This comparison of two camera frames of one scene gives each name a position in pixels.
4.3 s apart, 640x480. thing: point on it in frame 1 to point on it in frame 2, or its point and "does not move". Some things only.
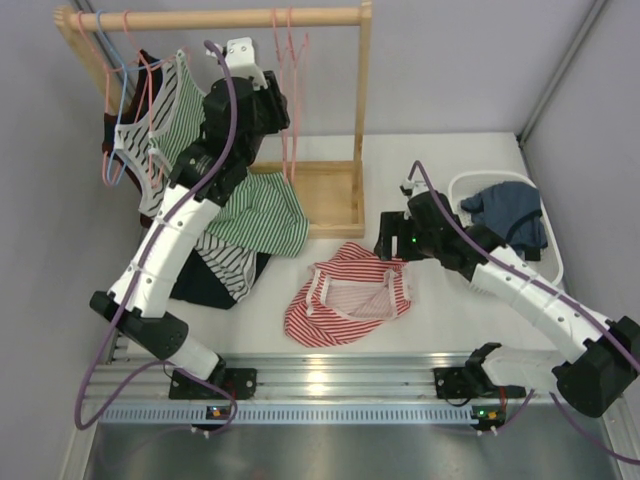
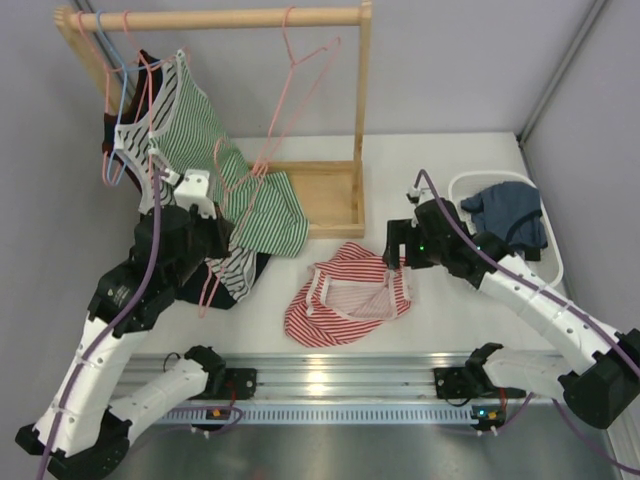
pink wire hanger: [282, 54] to [255, 172]
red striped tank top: [346, 295] does not move
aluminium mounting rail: [300, 379] does not move
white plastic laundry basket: [465, 184] does not move
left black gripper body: [276, 105] to [220, 235]
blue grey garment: [513, 210] does not move
